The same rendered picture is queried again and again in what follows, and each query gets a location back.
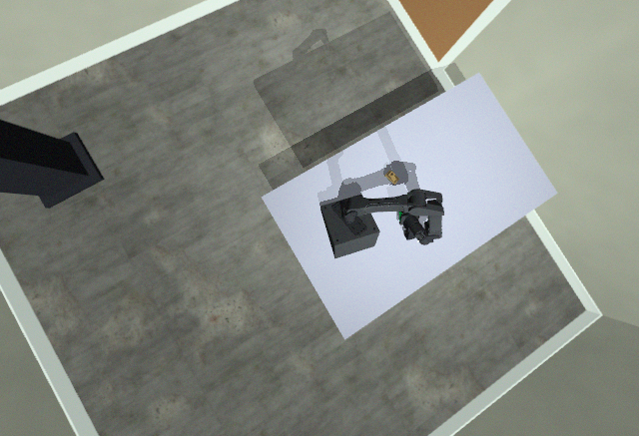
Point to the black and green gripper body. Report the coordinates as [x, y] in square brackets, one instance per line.
[410, 219]

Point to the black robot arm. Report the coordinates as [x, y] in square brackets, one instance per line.
[414, 203]

